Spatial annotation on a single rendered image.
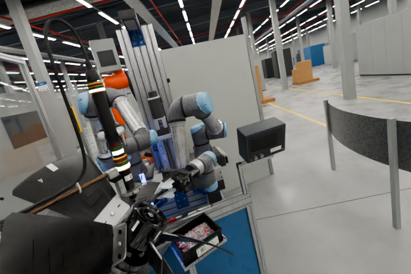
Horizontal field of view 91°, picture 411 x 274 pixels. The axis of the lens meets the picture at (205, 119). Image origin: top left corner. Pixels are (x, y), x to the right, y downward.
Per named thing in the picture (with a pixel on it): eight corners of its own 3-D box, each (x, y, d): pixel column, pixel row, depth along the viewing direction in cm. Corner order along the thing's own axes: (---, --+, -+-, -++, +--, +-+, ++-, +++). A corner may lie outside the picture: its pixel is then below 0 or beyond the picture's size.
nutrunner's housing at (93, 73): (131, 202, 66) (82, 59, 57) (125, 199, 69) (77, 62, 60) (141, 195, 69) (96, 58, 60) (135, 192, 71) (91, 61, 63)
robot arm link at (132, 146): (140, 156, 93) (133, 134, 91) (115, 166, 87) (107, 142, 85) (136, 153, 100) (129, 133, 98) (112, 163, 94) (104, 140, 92)
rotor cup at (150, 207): (148, 277, 56) (175, 236, 57) (99, 259, 52) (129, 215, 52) (148, 240, 70) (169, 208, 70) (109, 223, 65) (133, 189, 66)
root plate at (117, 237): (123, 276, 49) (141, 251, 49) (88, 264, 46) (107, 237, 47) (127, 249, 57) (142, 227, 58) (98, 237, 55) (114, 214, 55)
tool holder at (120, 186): (121, 203, 62) (111, 174, 60) (111, 198, 66) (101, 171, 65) (145, 186, 69) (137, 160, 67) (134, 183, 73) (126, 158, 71)
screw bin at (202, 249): (185, 269, 88) (180, 255, 86) (170, 246, 102) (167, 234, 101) (224, 240, 98) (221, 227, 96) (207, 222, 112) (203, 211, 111)
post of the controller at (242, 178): (244, 194, 121) (238, 164, 117) (242, 192, 124) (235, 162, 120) (249, 192, 122) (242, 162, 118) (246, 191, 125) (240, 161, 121)
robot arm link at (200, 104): (208, 127, 154) (179, 92, 106) (228, 123, 151) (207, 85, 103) (210, 142, 149) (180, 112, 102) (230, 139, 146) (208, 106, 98)
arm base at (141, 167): (128, 173, 149) (124, 161, 148) (148, 167, 152) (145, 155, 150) (124, 182, 135) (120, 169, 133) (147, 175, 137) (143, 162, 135)
